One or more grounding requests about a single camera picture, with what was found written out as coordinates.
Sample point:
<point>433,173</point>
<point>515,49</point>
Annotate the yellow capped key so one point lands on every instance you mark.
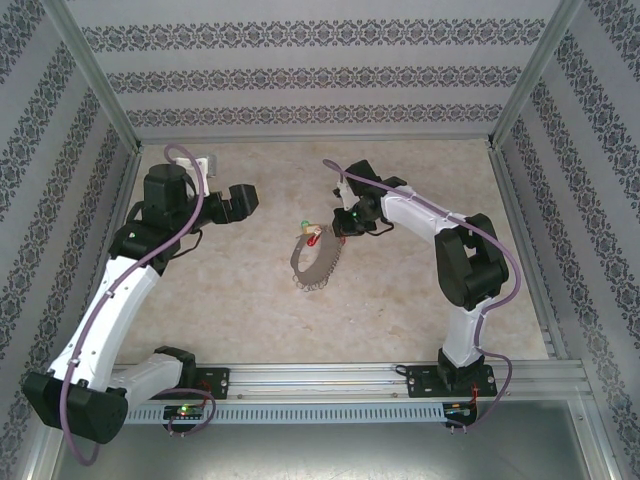
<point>314,230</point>

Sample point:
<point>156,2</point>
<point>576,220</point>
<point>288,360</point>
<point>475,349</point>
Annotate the red capped key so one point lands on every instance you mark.
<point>312,240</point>

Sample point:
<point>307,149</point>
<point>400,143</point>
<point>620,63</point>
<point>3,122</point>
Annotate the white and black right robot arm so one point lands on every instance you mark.
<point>462,340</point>

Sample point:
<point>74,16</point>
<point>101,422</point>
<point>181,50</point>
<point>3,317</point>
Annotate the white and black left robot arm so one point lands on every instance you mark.
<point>115,310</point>

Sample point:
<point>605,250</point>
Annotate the small circuit board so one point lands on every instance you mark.
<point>460,409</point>
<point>185,411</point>

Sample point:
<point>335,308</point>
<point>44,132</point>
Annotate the sheet metal panel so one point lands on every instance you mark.
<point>320,455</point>

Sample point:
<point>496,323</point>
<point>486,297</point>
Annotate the aluminium frame crossbar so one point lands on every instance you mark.
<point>315,138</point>

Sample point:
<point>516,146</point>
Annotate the aluminium frame post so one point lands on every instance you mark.
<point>537,70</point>
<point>95,80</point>

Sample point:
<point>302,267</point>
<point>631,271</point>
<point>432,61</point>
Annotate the aluminium mounting rail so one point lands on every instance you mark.
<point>320,380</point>

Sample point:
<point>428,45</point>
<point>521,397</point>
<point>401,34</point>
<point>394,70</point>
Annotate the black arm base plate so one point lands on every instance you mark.
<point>422,382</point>
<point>220,382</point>

